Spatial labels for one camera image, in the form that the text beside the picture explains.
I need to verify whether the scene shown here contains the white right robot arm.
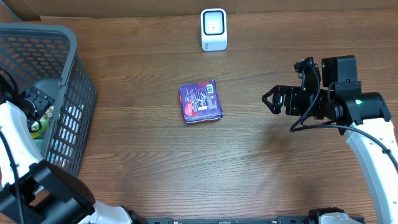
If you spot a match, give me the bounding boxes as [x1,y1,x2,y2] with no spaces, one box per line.
[262,55,397,223]

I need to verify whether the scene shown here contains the white packet in basket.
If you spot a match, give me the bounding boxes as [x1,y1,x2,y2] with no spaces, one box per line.
[51,105,84,156]

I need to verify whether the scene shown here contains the brown cardboard backdrop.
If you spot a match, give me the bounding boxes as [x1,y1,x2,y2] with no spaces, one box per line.
[4,0,397,21]

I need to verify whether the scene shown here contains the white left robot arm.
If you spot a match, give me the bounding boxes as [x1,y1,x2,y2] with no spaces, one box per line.
[1,87,174,223]

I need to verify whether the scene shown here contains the purple sanitary pad pack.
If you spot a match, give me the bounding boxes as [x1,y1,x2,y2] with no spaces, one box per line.
[178,80,224,124]

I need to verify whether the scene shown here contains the green yellow snack pouch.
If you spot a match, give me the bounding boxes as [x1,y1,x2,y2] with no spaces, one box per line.
[30,106,54,139]

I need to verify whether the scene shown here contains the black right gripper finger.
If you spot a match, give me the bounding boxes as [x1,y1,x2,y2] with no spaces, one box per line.
[262,85,280,100]
[262,96,280,114]

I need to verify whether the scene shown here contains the grey plastic mesh basket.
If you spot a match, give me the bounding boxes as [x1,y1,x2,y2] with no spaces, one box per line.
[1,22,97,176]

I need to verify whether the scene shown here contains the white barcode scanner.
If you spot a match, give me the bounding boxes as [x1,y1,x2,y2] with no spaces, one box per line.
[200,8,228,52]

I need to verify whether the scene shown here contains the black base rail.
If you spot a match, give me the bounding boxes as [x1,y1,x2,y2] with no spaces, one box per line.
[144,216,315,224]

